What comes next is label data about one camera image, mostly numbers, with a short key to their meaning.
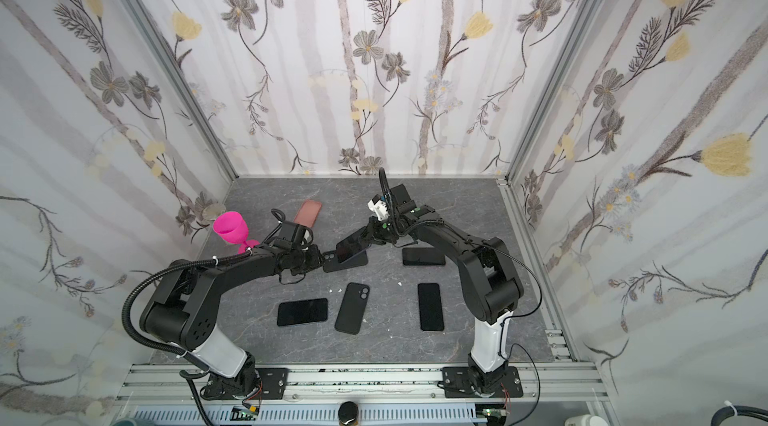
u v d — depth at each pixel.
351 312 0.86
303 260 0.82
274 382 0.74
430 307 0.90
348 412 0.61
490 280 0.50
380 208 0.84
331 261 0.97
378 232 0.79
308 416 0.70
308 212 1.09
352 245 1.01
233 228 0.85
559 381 0.77
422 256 1.81
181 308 0.46
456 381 0.74
